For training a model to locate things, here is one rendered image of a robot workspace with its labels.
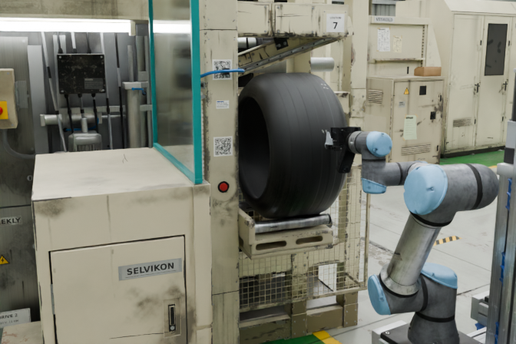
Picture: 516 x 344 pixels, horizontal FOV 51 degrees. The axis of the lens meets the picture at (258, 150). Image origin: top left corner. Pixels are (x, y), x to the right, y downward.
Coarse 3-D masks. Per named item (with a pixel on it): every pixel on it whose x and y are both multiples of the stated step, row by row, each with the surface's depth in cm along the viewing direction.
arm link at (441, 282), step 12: (432, 264) 164; (420, 276) 158; (432, 276) 156; (444, 276) 155; (456, 276) 159; (432, 288) 156; (444, 288) 156; (456, 288) 158; (432, 300) 156; (444, 300) 156; (420, 312) 161; (432, 312) 158; (444, 312) 157
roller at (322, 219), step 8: (304, 216) 219; (312, 216) 219; (320, 216) 220; (328, 216) 221; (256, 224) 210; (264, 224) 211; (272, 224) 212; (280, 224) 213; (288, 224) 214; (296, 224) 216; (304, 224) 217; (312, 224) 218; (320, 224) 220; (256, 232) 210
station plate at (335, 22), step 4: (328, 16) 242; (332, 16) 243; (336, 16) 243; (340, 16) 244; (328, 20) 242; (332, 20) 243; (336, 20) 244; (340, 20) 244; (328, 24) 242; (332, 24) 243; (336, 24) 244; (340, 24) 245; (328, 28) 243; (332, 28) 244; (336, 28) 244; (340, 28) 245
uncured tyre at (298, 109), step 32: (256, 96) 210; (288, 96) 200; (320, 96) 205; (256, 128) 250; (288, 128) 195; (256, 160) 250; (288, 160) 195; (320, 160) 199; (256, 192) 242; (288, 192) 200; (320, 192) 205
